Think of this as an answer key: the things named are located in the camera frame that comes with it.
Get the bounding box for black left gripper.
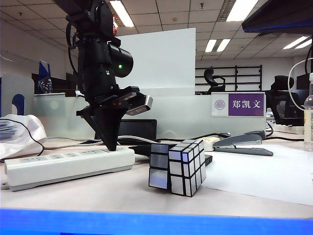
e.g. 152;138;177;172
76;85;141;152

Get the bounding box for white power strip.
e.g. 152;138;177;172
4;146;135;192
272;123;305;135

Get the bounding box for black desk socket box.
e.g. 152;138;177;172
80;119;172;147

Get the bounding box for frosted glass desk partition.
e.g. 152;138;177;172
33;94;267;140

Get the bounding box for blue perforated metal stand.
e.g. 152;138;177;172
38;61;53;94

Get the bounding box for white printed plastic bag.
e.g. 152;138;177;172
0;114;47;160

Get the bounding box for silver mirror cube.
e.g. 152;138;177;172
148;139;207;198

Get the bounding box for white monitor back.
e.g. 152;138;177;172
115;27;196;98

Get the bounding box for grey blue metal bookend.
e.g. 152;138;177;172
0;73;35;118

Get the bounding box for white paper stack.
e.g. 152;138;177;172
0;118;27;142

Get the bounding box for small white staple box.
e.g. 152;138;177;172
201;137;221;152

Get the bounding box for fluorescent ceiling light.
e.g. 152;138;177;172
283;35;313;50
226;0;259;22
204;39;231;53
109;0;135;28

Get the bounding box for grey stapler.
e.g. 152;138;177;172
213;130;274;157

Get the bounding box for purple white name plate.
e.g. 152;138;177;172
211;92;266;118

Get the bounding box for black shelf rack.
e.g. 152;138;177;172
195;65;263;93

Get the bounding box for white paper sheet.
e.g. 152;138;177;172
203;144;313;207

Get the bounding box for black mesh office chair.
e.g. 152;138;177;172
265;75;305;127

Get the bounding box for clear plastic bottle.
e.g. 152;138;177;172
303;72;313;151

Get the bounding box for grey power strip cable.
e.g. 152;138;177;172
43;136;159;150

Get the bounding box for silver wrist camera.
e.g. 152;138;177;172
126;94;154;117

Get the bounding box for thin black cable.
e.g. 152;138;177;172
0;118;45;163

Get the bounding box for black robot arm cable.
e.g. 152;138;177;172
65;21;80;73

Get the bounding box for black cable with connector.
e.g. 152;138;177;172
156;121;304;143

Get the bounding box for white cable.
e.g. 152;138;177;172
288;57;313;112

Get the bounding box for black hanging cable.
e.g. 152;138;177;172
304;34;313;74

